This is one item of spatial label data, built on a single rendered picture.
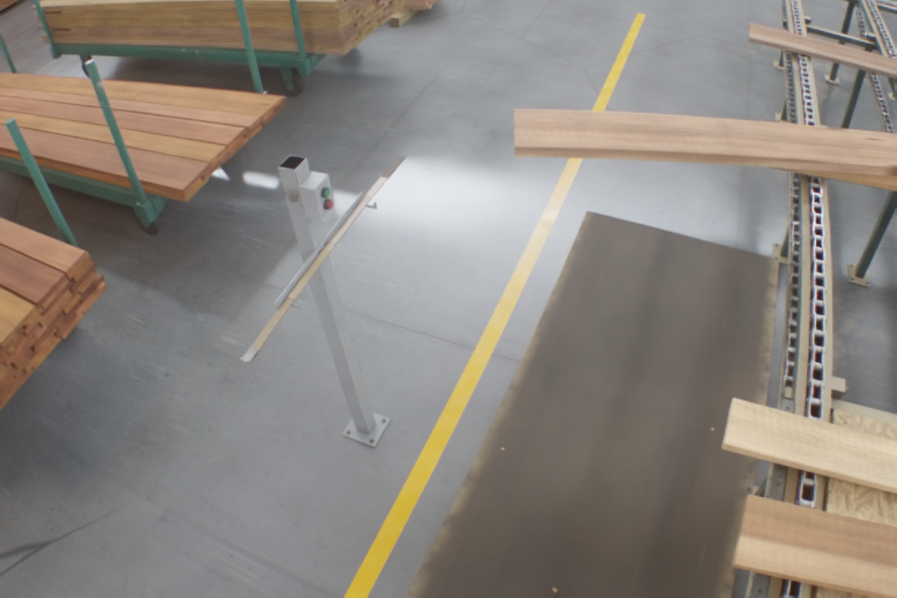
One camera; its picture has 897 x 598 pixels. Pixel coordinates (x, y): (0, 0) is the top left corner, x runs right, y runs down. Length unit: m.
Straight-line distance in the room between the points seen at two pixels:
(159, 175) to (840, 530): 3.32
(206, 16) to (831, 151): 4.16
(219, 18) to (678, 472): 4.18
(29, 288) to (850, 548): 3.07
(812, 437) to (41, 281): 2.91
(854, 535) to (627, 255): 2.10
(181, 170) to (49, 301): 1.07
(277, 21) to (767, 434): 3.94
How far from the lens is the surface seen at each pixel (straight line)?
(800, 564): 1.63
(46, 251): 3.16
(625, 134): 2.53
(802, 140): 2.80
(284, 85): 4.94
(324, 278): 2.02
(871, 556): 1.73
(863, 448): 1.86
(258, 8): 4.70
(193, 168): 3.50
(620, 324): 3.03
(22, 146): 3.02
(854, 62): 3.90
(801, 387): 1.97
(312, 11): 4.42
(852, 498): 1.83
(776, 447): 1.75
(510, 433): 2.66
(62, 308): 3.00
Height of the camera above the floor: 2.28
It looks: 45 degrees down
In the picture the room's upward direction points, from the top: 5 degrees counter-clockwise
